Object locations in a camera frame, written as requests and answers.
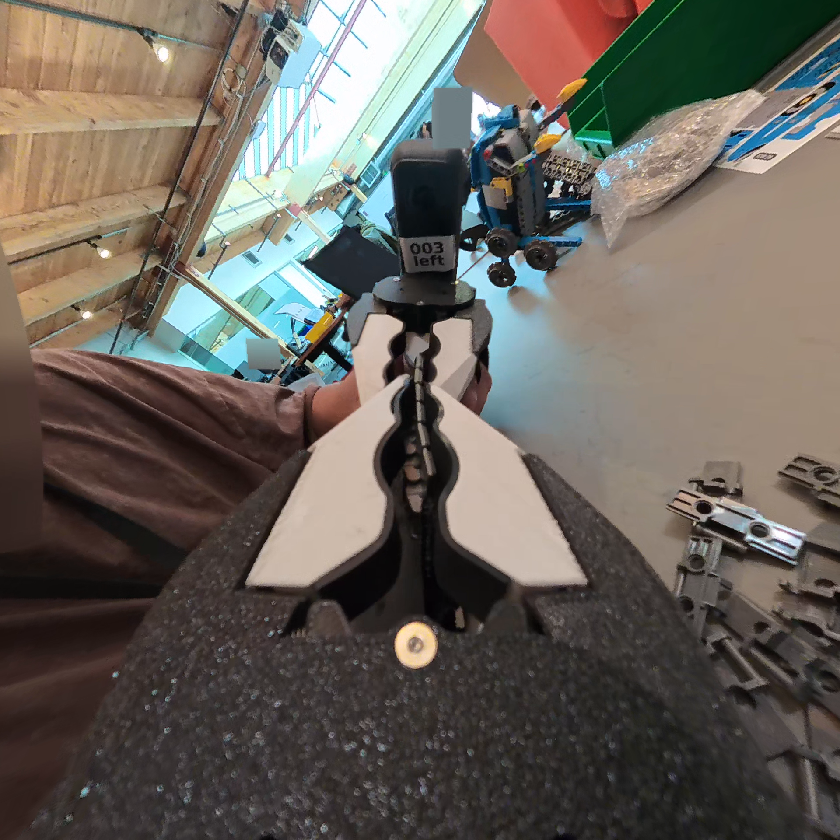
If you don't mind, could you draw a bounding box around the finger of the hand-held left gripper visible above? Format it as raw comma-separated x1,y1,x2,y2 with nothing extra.
432,317,481,403
353,312,404,406

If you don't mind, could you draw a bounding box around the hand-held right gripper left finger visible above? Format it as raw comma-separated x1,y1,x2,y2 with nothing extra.
244,375,411,592

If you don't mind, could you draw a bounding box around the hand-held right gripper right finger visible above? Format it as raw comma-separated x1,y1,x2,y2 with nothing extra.
427,381,590,592

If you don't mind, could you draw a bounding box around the grey track chain segment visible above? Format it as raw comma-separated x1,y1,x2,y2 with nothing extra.
400,328,442,521

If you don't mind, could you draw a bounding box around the pile of grey track pieces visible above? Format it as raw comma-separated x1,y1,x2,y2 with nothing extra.
666,453,840,840

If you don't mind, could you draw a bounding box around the grey desk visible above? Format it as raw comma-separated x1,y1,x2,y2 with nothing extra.
453,118,840,840

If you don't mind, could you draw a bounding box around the person's left hand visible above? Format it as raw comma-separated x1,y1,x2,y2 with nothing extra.
462,364,493,417

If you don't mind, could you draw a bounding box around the partly built toy vehicle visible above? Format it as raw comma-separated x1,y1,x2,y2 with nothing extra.
459,101,599,290

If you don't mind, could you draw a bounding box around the red plastic bin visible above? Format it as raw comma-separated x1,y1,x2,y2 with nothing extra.
482,0,658,123

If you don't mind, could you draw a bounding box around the white ceiling device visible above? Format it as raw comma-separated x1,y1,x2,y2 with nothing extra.
259,8,307,74

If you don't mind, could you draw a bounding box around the bubble wrap bag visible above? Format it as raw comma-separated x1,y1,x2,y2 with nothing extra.
591,88,769,250

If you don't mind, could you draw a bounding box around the green plastic bin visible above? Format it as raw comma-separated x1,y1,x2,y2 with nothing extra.
566,0,840,163

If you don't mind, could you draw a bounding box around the blue sticker sheet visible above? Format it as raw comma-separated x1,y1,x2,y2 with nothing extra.
712,39,840,176

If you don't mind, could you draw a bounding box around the black lanyard strap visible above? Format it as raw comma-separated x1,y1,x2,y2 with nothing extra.
42,482,189,576

